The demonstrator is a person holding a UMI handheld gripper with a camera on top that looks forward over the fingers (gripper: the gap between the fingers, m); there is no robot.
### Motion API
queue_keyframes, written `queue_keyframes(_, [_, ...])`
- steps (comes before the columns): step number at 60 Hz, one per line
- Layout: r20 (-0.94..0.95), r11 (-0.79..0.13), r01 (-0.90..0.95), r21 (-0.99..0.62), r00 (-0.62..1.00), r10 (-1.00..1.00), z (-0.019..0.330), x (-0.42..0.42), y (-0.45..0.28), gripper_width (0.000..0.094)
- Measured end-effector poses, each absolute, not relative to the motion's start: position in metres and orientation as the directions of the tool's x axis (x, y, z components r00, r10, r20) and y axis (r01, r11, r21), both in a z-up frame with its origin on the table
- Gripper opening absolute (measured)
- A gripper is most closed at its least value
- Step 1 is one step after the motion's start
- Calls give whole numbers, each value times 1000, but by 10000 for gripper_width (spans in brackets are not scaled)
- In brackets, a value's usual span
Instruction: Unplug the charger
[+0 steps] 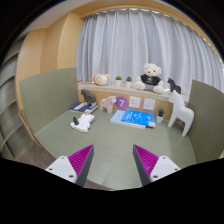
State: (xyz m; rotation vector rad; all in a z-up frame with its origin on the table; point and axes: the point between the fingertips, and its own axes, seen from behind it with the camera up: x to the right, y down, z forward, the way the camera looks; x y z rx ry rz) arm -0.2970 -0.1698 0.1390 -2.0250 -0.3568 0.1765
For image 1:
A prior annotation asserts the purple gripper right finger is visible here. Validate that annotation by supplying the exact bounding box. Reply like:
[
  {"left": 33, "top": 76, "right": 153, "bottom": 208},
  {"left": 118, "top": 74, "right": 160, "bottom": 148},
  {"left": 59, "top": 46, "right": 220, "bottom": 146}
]
[{"left": 133, "top": 145, "right": 180, "bottom": 186}]

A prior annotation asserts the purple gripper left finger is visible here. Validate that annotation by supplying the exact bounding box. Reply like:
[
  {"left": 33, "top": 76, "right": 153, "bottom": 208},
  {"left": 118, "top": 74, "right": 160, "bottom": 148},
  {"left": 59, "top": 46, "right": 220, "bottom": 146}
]
[{"left": 46, "top": 145, "right": 94, "bottom": 187}]

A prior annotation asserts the black charger plug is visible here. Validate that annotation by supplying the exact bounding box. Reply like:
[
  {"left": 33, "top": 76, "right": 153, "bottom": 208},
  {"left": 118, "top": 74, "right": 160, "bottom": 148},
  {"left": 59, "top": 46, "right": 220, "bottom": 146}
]
[{"left": 73, "top": 117, "right": 79, "bottom": 125}]

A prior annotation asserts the white charger adapter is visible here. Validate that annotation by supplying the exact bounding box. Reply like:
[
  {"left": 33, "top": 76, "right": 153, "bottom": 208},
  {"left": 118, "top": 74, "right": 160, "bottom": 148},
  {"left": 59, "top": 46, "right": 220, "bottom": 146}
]
[{"left": 81, "top": 113, "right": 94, "bottom": 123}]

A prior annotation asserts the small potted plant on desk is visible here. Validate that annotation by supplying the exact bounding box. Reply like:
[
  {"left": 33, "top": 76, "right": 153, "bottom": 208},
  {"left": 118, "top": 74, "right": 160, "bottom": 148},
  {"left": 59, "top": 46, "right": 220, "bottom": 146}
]
[{"left": 156, "top": 108, "right": 165, "bottom": 123}]

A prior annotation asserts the light blue book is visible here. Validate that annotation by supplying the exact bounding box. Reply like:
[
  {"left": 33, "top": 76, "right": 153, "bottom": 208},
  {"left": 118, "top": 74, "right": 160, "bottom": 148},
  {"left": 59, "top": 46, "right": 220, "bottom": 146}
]
[{"left": 111, "top": 110, "right": 145, "bottom": 129}]

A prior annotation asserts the large white wooden horse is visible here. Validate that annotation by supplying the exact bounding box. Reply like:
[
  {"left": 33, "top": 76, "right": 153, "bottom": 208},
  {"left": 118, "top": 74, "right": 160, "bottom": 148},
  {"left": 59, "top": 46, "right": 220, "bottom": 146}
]
[{"left": 168, "top": 91, "right": 194, "bottom": 137}]

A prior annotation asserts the right green partition panel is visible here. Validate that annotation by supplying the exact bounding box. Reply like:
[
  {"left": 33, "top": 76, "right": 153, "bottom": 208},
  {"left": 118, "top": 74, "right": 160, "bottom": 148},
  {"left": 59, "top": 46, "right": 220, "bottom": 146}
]
[{"left": 188, "top": 80, "right": 224, "bottom": 163}]

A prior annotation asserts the green partition panel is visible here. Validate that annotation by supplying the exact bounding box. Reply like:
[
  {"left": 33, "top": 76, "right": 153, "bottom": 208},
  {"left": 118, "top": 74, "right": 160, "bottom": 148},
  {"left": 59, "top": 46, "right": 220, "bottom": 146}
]
[
  {"left": 188, "top": 80, "right": 224, "bottom": 163},
  {"left": 20, "top": 68, "right": 79, "bottom": 134}
]

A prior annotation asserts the grey bookshelf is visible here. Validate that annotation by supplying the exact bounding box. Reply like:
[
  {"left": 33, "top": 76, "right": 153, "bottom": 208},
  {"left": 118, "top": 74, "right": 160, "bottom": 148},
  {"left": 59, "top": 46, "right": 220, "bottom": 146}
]
[{"left": 0, "top": 34, "right": 35, "bottom": 160}]

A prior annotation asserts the dark grey wooden horse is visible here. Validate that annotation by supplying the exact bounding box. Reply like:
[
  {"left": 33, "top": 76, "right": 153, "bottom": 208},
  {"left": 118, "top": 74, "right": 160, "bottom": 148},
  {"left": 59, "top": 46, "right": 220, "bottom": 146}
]
[{"left": 81, "top": 89, "right": 96, "bottom": 105}]

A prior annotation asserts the purple number seven disc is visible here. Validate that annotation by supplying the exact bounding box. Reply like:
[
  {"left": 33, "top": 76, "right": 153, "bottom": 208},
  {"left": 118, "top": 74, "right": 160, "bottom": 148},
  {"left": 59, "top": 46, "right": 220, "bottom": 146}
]
[{"left": 115, "top": 96, "right": 129, "bottom": 110}]

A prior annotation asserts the pink wooden horse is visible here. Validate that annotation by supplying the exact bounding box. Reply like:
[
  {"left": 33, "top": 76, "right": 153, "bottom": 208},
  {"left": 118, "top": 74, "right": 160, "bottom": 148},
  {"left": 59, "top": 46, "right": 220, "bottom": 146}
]
[{"left": 100, "top": 96, "right": 116, "bottom": 114}]

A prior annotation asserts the left green partition panel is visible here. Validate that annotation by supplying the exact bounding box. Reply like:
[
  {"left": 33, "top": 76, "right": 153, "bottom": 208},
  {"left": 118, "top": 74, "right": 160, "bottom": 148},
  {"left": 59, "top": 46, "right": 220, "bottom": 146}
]
[{"left": 20, "top": 68, "right": 79, "bottom": 134}]

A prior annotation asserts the small black wooden horse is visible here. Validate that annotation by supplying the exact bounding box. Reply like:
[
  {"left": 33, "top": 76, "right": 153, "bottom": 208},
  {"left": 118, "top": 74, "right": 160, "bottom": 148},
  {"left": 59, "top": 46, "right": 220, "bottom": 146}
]
[{"left": 167, "top": 78, "right": 181, "bottom": 94}]

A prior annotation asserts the white teddy bear black shirt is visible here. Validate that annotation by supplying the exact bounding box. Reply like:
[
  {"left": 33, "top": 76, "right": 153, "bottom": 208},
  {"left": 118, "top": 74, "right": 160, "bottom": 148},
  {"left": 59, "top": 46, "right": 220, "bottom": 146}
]
[{"left": 134, "top": 63, "right": 164, "bottom": 94}]

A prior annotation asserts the small potted plant middle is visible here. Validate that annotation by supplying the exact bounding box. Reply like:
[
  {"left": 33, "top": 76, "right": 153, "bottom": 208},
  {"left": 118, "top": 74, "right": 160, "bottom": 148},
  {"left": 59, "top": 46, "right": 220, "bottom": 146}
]
[{"left": 125, "top": 76, "right": 132, "bottom": 88}]

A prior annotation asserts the lying plush toy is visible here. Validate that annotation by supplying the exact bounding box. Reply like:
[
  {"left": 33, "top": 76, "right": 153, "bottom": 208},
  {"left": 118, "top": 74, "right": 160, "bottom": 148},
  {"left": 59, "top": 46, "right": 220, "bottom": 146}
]
[{"left": 93, "top": 74, "right": 111, "bottom": 86}]

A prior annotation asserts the small potted plant left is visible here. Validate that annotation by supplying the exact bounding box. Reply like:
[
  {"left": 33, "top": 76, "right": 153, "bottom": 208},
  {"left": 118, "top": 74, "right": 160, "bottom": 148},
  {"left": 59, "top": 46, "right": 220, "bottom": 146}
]
[{"left": 115, "top": 76, "right": 122, "bottom": 87}]

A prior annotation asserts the white grey curtain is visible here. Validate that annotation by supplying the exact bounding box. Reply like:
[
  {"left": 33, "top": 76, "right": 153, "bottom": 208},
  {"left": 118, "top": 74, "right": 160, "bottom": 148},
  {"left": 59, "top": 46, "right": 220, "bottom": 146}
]
[{"left": 76, "top": 9, "right": 224, "bottom": 95}]

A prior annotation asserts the right white wall socket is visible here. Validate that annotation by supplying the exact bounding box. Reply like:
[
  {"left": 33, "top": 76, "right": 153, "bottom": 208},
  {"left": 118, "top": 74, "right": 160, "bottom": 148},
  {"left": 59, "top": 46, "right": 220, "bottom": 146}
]
[{"left": 143, "top": 98, "right": 155, "bottom": 111}]

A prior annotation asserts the white wall socket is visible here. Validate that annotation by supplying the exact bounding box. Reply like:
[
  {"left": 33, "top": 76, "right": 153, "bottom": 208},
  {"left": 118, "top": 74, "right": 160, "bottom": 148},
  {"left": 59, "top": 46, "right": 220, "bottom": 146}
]
[
  {"left": 143, "top": 98, "right": 155, "bottom": 111},
  {"left": 129, "top": 96, "right": 141, "bottom": 108}
]

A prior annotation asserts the left white wall socket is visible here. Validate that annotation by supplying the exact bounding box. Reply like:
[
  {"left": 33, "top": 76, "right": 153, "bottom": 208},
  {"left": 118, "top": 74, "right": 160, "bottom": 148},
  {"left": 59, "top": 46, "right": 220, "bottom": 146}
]
[{"left": 129, "top": 96, "right": 141, "bottom": 108}]

